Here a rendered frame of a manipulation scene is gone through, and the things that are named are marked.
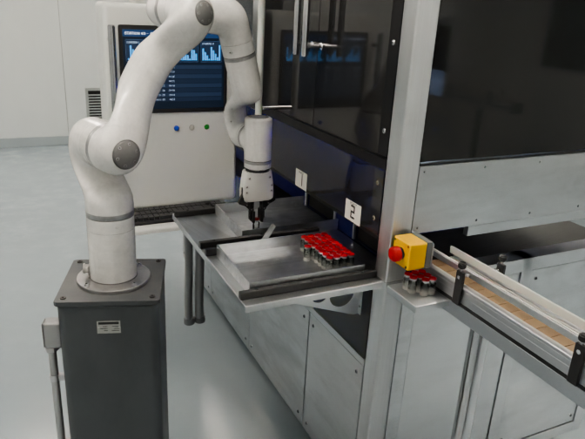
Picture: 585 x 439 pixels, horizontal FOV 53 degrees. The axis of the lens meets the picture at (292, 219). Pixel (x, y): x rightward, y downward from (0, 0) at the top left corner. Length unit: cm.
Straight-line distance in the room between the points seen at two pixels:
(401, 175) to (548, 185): 54
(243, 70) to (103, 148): 48
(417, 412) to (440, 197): 71
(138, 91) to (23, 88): 533
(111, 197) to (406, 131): 75
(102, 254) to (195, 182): 89
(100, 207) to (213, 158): 93
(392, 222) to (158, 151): 108
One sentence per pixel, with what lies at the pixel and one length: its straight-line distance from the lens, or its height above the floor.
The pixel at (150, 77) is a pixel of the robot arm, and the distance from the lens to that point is 151.
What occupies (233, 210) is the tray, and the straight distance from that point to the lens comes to 207.
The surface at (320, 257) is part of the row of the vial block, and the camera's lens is 166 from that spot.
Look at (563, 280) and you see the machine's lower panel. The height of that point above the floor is 77.
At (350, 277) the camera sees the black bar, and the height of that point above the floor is 89.
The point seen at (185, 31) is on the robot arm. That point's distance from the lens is 150.
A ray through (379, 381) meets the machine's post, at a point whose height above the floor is 56.
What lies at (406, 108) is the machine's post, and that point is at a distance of 147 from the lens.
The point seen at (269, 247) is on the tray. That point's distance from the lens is 177.
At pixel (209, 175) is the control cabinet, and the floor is 91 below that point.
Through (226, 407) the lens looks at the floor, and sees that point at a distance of 256.
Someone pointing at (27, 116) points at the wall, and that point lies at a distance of 685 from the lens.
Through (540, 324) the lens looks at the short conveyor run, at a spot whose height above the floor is 93.
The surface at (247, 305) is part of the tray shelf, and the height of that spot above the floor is 88.
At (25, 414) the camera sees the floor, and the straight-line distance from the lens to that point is 266.
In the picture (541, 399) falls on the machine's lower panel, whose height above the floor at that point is 29.
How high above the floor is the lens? 158
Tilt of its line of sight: 20 degrees down
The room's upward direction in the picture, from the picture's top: 3 degrees clockwise
